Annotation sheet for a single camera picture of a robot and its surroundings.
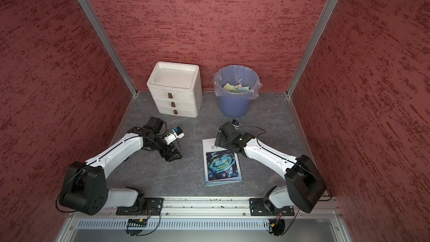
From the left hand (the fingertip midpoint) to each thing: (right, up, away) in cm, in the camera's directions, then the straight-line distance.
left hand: (174, 153), depth 83 cm
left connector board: (-14, -28, -11) cm, 33 cm away
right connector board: (+48, -28, -14) cm, 57 cm away
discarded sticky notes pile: (+35, +36, +23) cm, 55 cm away
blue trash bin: (+33, +24, +20) cm, 45 cm away
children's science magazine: (+24, -7, +3) cm, 25 cm away
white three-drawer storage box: (-1, +34, +7) cm, 35 cm away
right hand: (+25, +4, +3) cm, 25 cm away
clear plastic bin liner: (+34, +44, +17) cm, 58 cm away
